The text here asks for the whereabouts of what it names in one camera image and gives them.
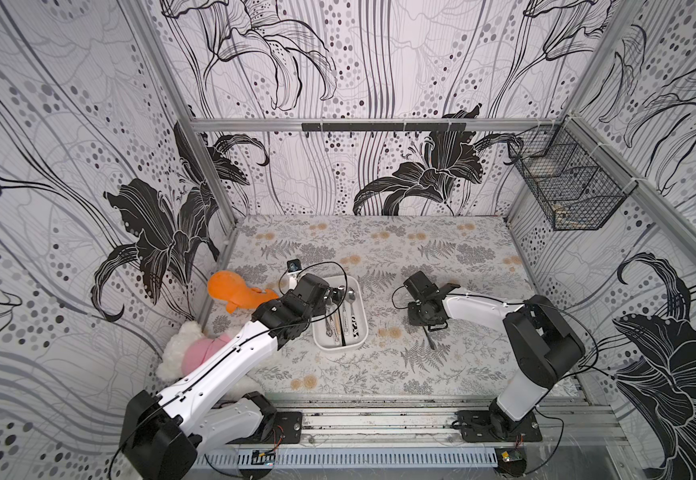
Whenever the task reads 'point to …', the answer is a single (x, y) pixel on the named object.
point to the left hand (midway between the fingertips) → (313, 302)
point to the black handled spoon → (338, 295)
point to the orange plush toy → (232, 288)
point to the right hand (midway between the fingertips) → (418, 314)
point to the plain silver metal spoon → (432, 344)
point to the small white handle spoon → (329, 326)
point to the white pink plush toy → (188, 346)
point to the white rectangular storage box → (343, 326)
